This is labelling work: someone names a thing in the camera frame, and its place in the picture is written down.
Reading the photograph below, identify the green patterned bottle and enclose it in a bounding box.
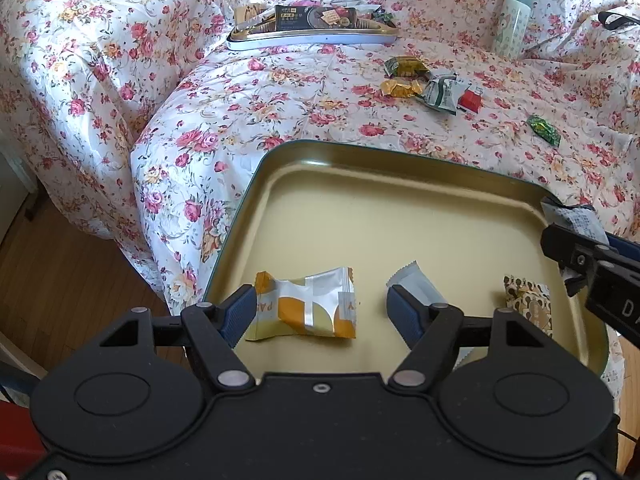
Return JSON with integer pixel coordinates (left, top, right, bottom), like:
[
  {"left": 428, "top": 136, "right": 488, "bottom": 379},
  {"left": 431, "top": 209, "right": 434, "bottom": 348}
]
[{"left": 491, "top": 0, "right": 535, "bottom": 58}]

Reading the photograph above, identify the silver snack packet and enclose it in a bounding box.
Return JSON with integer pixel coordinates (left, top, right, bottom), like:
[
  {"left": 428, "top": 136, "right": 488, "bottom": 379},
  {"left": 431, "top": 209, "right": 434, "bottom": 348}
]
[{"left": 386, "top": 261, "right": 474, "bottom": 367}]

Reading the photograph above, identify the gold candy wrapper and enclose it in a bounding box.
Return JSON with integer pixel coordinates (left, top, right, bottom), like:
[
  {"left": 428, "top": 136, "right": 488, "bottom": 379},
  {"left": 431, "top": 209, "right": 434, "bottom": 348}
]
[{"left": 379, "top": 77, "right": 425, "bottom": 99}]

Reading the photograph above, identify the yellow and white snack packet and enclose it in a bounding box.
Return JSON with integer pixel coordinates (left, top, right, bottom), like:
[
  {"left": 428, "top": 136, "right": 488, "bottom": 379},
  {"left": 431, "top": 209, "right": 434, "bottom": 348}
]
[{"left": 245, "top": 266, "right": 358, "bottom": 342}]

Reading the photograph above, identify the brown patterned snack packet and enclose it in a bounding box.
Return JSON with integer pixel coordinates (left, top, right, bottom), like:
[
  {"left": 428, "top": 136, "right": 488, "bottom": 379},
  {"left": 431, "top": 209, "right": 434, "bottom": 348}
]
[{"left": 502, "top": 274, "right": 555, "bottom": 338}]

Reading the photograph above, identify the red and white snack packet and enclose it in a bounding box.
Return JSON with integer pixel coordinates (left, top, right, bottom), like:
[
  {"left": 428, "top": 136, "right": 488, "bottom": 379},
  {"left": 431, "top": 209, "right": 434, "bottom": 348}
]
[{"left": 457, "top": 85, "right": 485, "bottom": 112}]

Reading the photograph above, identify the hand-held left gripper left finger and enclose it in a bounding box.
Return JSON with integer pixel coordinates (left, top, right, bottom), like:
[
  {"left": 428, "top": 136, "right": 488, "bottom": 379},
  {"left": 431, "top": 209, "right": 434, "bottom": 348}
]
[{"left": 99, "top": 284, "right": 257, "bottom": 391}]

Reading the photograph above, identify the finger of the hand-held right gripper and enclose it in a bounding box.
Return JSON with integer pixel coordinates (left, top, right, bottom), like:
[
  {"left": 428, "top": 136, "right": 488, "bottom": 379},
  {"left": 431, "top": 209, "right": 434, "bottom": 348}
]
[
  {"left": 605, "top": 232, "right": 640, "bottom": 263},
  {"left": 541, "top": 224, "right": 618, "bottom": 282}
]

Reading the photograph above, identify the green foil candy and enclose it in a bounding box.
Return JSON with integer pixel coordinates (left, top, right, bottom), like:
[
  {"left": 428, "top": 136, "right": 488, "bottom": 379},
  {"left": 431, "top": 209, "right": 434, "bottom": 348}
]
[{"left": 527, "top": 115, "right": 561, "bottom": 147}]

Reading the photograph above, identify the black strap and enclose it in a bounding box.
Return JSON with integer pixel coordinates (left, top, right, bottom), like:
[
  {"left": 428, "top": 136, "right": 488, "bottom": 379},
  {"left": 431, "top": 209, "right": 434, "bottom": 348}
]
[{"left": 597, "top": 10, "right": 640, "bottom": 31}]

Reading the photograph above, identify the green and gold snack packet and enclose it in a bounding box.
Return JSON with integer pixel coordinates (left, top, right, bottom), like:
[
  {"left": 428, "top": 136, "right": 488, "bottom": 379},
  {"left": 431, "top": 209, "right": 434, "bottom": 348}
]
[{"left": 384, "top": 56, "right": 430, "bottom": 79}]

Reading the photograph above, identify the tan cracker packet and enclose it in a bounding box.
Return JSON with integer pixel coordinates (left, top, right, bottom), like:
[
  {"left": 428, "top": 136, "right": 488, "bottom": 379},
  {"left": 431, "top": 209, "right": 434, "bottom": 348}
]
[{"left": 235, "top": 4, "right": 275, "bottom": 31}]

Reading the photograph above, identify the green and white snack packet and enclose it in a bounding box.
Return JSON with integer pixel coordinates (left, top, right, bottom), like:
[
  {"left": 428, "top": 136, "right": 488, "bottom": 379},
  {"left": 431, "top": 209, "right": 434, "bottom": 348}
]
[{"left": 421, "top": 74, "right": 468, "bottom": 117}]

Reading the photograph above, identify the floral bedspread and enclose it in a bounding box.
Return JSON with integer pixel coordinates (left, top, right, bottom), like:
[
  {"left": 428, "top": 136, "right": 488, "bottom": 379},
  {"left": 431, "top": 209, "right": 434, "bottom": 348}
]
[{"left": 0, "top": 0, "right": 640, "bottom": 311}]

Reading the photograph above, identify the red object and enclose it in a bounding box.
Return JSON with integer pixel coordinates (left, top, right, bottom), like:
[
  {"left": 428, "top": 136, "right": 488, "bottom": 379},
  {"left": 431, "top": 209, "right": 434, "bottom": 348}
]
[{"left": 0, "top": 400, "right": 47, "bottom": 467}]

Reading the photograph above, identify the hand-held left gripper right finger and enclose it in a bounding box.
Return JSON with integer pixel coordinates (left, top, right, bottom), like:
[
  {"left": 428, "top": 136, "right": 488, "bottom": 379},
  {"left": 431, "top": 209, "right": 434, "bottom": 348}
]
[{"left": 386, "top": 284, "right": 551, "bottom": 390}]

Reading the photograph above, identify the large green gold tin tray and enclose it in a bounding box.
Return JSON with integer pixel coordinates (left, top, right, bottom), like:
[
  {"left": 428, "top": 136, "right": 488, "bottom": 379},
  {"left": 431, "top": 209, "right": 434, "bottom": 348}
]
[{"left": 202, "top": 139, "right": 611, "bottom": 376}]

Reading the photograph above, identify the light blue tin tray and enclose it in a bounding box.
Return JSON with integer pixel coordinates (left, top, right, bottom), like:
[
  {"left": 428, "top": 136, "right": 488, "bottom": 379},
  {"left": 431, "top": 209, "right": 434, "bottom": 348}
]
[{"left": 226, "top": 4, "right": 398, "bottom": 52}]

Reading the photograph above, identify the black snack box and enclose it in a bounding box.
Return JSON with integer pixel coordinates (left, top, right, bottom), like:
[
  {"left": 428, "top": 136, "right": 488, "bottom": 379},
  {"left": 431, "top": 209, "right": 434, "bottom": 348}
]
[{"left": 274, "top": 5, "right": 357, "bottom": 32}]

